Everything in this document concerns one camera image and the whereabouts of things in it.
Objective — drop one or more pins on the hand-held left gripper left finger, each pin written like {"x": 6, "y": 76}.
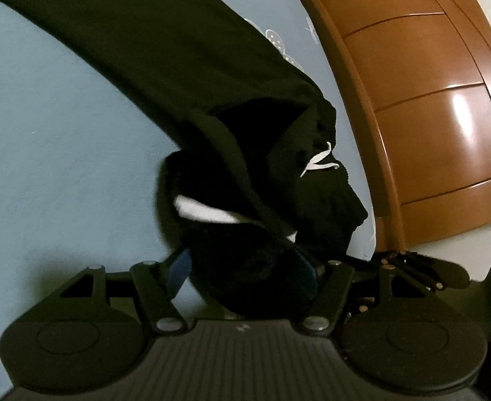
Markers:
{"x": 178, "y": 271}

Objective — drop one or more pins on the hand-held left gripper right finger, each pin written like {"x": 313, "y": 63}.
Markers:
{"x": 309, "y": 275}

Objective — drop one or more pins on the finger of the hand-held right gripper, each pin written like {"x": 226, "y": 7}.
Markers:
{"x": 446, "y": 273}

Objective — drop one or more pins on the blue floral bed sheet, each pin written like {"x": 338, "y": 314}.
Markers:
{"x": 61, "y": 154}

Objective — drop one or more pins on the wooden headboard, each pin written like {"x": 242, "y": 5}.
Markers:
{"x": 417, "y": 92}

